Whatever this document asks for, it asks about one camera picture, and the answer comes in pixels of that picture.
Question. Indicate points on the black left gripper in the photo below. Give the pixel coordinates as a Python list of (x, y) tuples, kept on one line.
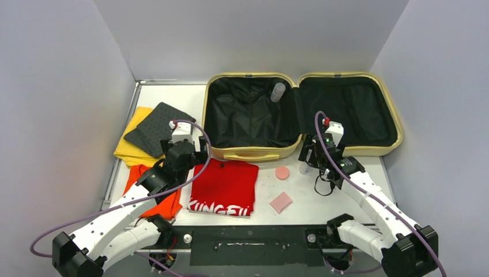
[(201, 155)]

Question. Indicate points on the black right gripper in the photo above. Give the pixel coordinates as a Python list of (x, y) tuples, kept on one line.
[(308, 149)]

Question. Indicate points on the white spray bottle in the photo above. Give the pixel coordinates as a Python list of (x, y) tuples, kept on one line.
[(304, 168)]

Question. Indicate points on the dark grey dotted cloth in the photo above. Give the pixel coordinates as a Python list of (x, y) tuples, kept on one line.
[(154, 127)]

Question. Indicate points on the red printed t-shirt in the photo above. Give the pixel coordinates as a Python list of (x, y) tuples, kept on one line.
[(225, 188)]

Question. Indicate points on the clear plastic cup bottle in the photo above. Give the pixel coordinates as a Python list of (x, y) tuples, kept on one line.
[(277, 92)]

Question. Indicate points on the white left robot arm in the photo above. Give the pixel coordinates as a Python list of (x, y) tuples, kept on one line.
[(106, 239)]

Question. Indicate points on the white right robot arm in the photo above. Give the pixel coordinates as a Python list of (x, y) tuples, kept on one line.
[(401, 245)]

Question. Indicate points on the round pink soap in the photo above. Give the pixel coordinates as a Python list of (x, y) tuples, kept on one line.
[(282, 173)]

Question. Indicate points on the yellow folded t-shirt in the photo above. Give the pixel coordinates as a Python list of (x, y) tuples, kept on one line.
[(129, 153)]

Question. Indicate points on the pink square sponge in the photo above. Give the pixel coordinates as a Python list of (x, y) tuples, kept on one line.
[(281, 202)]

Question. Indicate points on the orange folded t-shirt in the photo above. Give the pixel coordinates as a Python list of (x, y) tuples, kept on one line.
[(168, 208)]

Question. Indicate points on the yellow open suitcase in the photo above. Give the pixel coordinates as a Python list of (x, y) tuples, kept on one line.
[(244, 124)]

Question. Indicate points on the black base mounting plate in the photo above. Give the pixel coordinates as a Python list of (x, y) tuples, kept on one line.
[(253, 245)]

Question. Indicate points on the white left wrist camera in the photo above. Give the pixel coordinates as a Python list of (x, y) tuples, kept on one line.
[(181, 131)]

